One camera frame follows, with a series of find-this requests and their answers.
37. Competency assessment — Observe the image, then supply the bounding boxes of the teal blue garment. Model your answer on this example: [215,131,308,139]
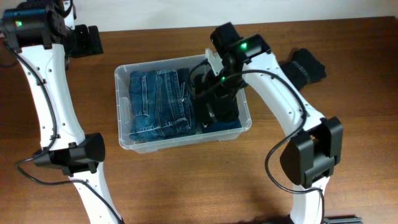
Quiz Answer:
[201,119,242,134]

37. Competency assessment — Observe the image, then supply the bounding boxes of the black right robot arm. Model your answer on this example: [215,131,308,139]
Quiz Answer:
[196,22,343,223]

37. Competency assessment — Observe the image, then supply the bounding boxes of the clear plastic storage bin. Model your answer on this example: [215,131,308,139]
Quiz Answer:
[114,54,252,154]

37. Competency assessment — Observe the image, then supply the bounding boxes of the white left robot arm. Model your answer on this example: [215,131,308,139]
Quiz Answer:
[1,1,123,223]

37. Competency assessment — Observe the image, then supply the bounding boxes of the black garment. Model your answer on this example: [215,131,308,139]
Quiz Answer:
[193,88,239,126]
[280,49,326,90]

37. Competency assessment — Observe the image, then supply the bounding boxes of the dark blue jeans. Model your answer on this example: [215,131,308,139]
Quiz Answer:
[129,68,197,142]

